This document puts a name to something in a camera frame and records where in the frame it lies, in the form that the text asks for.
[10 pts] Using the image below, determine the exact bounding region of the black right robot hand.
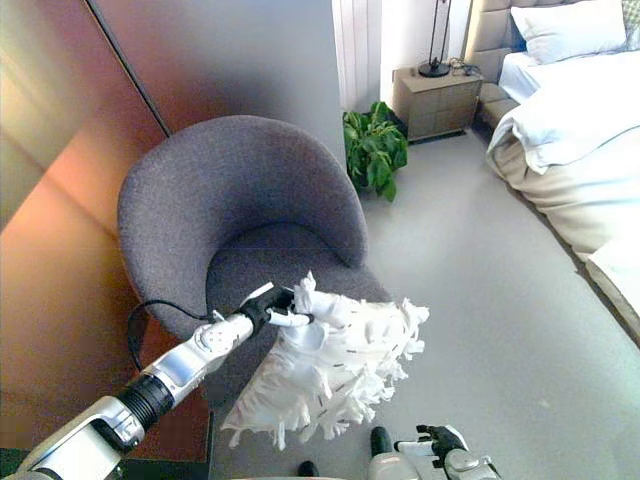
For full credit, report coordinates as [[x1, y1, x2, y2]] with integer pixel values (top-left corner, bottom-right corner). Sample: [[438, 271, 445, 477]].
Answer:
[[394, 423, 472, 470]]

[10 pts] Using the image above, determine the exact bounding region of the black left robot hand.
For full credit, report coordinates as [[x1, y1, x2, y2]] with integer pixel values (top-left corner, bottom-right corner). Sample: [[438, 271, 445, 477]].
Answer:
[[238, 281, 317, 337]]

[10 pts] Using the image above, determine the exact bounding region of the white fringed throw blanket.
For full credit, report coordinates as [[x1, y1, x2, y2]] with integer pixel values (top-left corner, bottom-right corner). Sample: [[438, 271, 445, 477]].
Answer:
[[220, 270, 431, 451]]

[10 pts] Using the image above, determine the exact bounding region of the white bed pillow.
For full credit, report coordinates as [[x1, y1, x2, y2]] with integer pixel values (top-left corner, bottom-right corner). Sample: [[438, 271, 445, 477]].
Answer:
[[509, 0, 631, 66]]

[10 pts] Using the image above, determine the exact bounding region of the silver right robot leg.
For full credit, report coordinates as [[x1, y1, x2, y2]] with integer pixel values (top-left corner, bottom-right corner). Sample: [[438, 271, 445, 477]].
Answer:
[[367, 449, 426, 480]]

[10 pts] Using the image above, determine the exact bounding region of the black right robot foot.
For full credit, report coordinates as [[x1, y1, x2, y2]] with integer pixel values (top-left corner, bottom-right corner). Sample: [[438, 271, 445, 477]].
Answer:
[[370, 425, 394, 457]]

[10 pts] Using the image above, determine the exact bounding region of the grey fabric tub armchair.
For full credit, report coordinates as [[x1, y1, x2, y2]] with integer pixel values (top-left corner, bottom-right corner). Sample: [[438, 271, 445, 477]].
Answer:
[[117, 114, 396, 406]]

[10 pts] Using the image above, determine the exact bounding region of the green potted plant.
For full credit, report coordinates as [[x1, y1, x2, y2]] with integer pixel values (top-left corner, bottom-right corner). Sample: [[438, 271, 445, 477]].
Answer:
[[342, 101, 409, 203]]

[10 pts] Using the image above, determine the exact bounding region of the beige bedside table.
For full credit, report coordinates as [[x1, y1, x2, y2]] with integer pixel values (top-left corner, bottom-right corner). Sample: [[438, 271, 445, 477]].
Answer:
[[391, 66, 484, 146]]

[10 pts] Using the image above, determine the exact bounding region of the black floor lamp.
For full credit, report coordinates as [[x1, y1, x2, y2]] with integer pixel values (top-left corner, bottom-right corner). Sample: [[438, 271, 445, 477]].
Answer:
[[417, 0, 454, 79]]

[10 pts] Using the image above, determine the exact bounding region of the bed with white duvet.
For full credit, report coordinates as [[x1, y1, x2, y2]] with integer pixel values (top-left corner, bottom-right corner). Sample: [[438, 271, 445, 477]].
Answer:
[[479, 49, 640, 346]]

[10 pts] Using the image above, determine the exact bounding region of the beige upholstered headboard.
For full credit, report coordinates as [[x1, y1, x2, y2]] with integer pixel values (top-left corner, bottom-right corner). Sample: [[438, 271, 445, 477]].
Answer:
[[463, 0, 640, 86]]

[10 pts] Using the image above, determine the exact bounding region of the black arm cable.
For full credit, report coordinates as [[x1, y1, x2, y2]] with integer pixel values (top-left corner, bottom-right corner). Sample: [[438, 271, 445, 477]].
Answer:
[[126, 298, 221, 374]]

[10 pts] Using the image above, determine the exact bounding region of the black cable on nightstand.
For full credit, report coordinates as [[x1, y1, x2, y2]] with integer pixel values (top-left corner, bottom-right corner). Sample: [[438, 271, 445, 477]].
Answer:
[[447, 57, 482, 77]]

